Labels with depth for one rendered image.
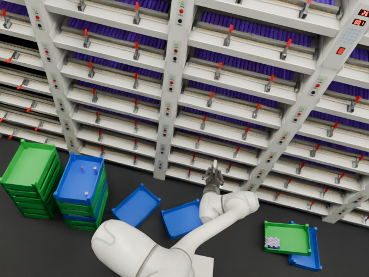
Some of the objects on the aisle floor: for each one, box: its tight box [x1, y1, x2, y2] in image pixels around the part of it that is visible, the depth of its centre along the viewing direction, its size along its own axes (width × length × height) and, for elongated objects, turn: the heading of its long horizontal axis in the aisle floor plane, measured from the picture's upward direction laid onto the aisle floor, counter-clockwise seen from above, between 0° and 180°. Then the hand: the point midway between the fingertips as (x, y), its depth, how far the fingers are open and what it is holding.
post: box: [25, 0, 83, 156], centre depth 165 cm, size 20×9×170 cm, turn 162°
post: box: [153, 0, 197, 180], centre depth 163 cm, size 20×9×170 cm, turn 162°
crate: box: [288, 221, 322, 272], centre depth 198 cm, size 30×20×8 cm
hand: (214, 165), depth 162 cm, fingers closed
